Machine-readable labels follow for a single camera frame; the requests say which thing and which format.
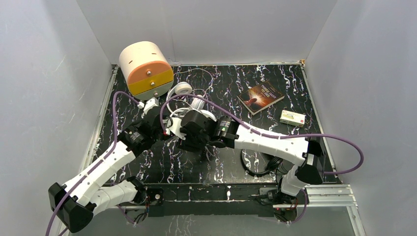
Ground large white over-ear headphones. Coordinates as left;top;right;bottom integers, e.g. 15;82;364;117
169;108;217;130

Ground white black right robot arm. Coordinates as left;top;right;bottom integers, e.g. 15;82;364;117
169;110;323;204

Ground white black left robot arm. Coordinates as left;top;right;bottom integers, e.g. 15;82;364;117
48;106;165;233

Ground small white on-ear headphones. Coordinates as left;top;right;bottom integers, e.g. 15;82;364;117
166;82;210;110

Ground pastel mini drawer cabinet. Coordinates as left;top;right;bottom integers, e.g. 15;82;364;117
119;41;174;100

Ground orange brown paperback book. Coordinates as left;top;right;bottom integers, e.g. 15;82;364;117
237;81;284;115

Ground small white green box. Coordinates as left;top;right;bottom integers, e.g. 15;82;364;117
280;110;305;127

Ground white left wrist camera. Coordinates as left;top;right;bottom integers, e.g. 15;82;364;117
143;97;159;115

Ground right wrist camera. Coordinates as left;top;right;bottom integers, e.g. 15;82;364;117
165;118;186;140

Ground black wired headphones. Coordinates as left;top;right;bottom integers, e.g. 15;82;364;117
240;149;288;177

